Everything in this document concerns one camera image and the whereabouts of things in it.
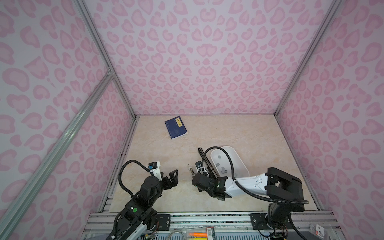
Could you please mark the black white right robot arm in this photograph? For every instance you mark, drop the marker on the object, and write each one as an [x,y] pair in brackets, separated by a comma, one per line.
[283,191]

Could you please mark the aluminium frame corner post right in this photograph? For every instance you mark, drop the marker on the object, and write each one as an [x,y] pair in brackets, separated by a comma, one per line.
[325,25]

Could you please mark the white plastic tray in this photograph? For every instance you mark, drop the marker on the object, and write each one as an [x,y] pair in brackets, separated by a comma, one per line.
[222,165]

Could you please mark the orange marker pen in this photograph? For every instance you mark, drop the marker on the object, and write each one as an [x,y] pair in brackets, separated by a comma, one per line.
[198,235]

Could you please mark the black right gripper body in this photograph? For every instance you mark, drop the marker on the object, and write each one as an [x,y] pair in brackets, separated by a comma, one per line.
[209,192]

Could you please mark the aluminium diagonal frame bar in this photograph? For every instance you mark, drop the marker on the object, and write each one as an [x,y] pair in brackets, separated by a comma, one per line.
[21,204]

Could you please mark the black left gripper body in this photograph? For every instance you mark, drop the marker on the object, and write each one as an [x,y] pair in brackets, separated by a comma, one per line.
[166,184]

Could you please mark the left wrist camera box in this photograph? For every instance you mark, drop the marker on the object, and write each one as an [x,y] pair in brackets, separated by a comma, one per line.
[154,170]

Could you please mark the blue book yellow label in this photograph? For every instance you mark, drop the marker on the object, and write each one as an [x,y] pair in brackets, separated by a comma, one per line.
[176,128]

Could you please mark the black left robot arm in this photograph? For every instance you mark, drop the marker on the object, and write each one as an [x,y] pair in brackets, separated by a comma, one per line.
[138,215]

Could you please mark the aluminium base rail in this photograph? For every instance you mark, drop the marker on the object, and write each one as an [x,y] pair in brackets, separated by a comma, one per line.
[250,225]

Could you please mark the aluminium frame corner post left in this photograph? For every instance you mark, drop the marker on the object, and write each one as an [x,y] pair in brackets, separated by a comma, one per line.
[92,29]

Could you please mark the aluminium frame corner post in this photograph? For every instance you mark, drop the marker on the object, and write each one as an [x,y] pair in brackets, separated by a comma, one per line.
[325,25]
[92,29]

